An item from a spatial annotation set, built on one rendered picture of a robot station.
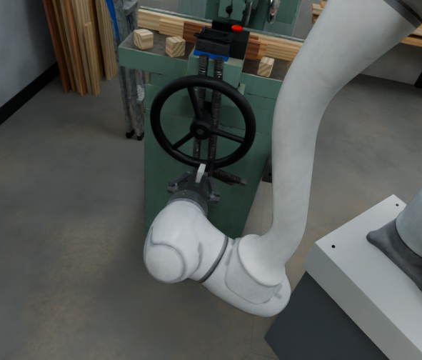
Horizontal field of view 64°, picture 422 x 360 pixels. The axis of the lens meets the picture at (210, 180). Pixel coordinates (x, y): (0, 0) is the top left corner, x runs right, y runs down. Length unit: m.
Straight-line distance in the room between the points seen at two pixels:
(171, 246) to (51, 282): 1.07
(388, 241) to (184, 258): 0.56
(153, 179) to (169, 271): 0.81
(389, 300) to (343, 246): 0.15
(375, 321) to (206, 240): 0.44
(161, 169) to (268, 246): 0.79
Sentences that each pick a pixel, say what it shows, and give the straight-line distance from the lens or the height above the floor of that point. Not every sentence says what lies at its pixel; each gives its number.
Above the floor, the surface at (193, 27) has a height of 0.95.
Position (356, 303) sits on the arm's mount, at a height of 0.66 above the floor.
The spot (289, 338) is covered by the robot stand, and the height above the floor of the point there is 0.17.
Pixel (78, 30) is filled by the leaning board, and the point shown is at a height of 0.44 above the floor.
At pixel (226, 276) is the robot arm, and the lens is 0.61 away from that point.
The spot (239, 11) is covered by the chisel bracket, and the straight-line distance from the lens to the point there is 1.08.
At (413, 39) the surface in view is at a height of 0.54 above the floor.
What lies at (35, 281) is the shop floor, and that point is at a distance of 1.59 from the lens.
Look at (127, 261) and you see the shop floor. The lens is 1.57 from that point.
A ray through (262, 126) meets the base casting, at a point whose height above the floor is 0.74.
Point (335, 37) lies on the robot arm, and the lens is 0.41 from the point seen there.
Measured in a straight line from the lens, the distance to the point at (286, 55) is 1.16.
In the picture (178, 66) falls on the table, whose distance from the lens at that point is 1.04.
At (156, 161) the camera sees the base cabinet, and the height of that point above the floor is 0.49.
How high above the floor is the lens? 1.33
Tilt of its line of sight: 43 degrees down
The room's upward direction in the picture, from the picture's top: 11 degrees clockwise
